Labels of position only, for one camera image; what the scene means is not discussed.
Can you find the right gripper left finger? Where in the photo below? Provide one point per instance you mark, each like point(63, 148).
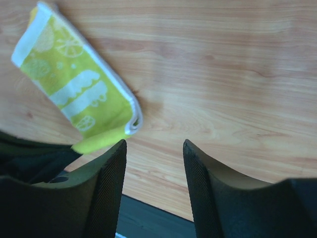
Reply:
point(83, 203)

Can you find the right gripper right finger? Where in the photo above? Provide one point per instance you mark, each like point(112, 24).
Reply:
point(228, 204)

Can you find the yellow lime patterned towel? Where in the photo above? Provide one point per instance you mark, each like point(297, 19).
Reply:
point(88, 92)

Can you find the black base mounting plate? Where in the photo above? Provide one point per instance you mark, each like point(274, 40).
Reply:
point(34, 162)

